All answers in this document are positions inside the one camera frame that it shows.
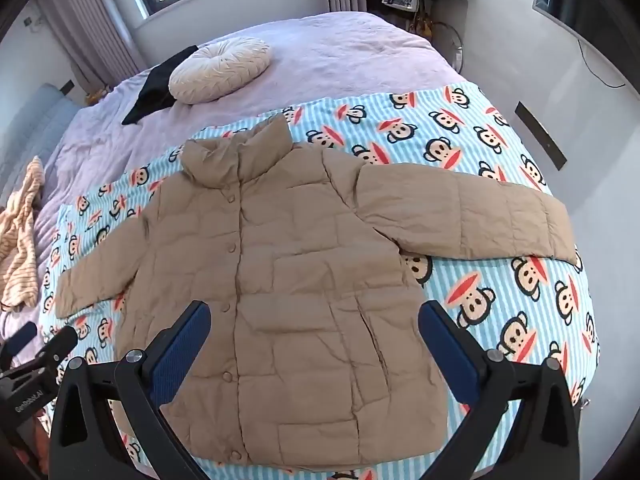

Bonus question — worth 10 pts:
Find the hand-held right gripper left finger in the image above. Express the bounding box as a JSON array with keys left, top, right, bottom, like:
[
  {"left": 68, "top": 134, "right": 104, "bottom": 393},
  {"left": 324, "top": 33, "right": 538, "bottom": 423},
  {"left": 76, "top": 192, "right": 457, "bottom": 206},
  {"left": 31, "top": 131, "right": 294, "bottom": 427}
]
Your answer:
[{"left": 47, "top": 301, "right": 211, "bottom": 480}]

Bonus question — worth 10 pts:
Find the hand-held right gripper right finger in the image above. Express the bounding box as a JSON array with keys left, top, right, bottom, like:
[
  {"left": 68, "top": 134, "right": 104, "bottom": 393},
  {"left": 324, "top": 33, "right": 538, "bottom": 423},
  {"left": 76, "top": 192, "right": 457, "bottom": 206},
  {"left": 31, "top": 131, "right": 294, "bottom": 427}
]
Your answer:
[{"left": 419, "top": 301, "right": 594, "bottom": 480}]

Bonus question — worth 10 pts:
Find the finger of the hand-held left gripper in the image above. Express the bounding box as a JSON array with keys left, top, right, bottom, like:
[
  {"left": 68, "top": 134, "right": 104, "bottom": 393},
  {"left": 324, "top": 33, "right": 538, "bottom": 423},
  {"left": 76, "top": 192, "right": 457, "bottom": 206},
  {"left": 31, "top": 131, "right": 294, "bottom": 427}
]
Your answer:
[
  {"left": 7, "top": 322, "right": 39, "bottom": 357},
  {"left": 27, "top": 327, "right": 79, "bottom": 372}
]

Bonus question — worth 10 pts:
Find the tan puffer jacket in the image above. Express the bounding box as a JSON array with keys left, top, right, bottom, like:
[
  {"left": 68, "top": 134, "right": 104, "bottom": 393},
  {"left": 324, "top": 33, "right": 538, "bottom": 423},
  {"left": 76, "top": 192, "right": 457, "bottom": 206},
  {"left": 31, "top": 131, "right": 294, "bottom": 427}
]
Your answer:
[{"left": 54, "top": 114, "right": 578, "bottom": 466}]

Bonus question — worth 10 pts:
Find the monkey printed striped blanket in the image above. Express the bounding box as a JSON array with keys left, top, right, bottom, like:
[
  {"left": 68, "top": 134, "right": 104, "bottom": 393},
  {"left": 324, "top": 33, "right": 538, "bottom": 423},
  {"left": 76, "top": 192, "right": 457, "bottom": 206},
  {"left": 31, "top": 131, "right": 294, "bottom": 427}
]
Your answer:
[{"left": 37, "top": 82, "right": 601, "bottom": 480}]

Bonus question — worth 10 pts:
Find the orange striped cloth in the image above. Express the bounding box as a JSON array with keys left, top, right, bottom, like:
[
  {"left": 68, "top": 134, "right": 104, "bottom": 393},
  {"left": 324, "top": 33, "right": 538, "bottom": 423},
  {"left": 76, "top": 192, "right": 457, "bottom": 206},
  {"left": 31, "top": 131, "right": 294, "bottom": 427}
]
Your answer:
[{"left": 0, "top": 156, "right": 46, "bottom": 312}]

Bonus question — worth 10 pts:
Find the grey padded headboard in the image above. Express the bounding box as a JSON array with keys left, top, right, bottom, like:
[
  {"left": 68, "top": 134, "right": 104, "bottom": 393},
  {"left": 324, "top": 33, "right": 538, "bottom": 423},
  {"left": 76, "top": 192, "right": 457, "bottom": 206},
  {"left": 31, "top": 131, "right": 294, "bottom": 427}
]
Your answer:
[{"left": 0, "top": 82, "right": 81, "bottom": 196}]

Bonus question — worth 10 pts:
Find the black cloth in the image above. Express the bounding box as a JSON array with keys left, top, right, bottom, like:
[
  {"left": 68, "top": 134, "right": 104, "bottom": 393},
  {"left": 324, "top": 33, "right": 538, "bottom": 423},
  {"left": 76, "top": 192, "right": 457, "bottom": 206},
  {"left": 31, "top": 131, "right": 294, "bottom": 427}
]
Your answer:
[{"left": 121, "top": 45, "right": 200, "bottom": 126}]

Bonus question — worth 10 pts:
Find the round cream cushion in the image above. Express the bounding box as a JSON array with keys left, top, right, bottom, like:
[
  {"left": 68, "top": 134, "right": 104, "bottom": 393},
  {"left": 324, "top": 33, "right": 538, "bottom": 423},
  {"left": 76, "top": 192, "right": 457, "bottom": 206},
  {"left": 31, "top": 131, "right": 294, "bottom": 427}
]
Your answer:
[{"left": 169, "top": 37, "right": 273, "bottom": 106}]

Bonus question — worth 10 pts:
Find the round standing fan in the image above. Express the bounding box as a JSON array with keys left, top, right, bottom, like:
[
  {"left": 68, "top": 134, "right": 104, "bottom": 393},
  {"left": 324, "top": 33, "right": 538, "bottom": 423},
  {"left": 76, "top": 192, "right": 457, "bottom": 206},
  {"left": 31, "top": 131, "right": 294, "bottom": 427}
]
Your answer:
[{"left": 434, "top": 22, "right": 469, "bottom": 75}]

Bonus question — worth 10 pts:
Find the lavender bed sheet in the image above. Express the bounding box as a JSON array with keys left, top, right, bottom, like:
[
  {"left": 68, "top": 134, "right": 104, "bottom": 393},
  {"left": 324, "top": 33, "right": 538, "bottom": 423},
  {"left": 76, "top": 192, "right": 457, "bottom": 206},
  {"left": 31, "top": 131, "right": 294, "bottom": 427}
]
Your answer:
[{"left": 0, "top": 10, "right": 468, "bottom": 346}]

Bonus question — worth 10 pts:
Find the wide lavender curtain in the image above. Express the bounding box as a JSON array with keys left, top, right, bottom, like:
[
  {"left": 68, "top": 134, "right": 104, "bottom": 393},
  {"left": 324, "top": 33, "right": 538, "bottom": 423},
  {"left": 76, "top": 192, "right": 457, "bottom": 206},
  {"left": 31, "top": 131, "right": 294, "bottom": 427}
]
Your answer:
[{"left": 37, "top": 0, "right": 146, "bottom": 86}]

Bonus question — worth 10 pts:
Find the black wall panel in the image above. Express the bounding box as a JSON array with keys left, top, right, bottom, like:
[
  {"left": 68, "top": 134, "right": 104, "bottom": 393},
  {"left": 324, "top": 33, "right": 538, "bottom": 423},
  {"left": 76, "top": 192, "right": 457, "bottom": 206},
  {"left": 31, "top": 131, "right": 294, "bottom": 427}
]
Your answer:
[{"left": 515, "top": 101, "right": 568, "bottom": 171}]

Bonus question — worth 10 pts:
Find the black television cable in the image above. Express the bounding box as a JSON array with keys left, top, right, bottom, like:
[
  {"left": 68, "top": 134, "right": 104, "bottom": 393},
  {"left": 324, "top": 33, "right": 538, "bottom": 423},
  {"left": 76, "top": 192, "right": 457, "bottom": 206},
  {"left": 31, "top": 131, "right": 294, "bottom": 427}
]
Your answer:
[{"left": 577, "top": 37, "right": 628, "bottom": 88}]

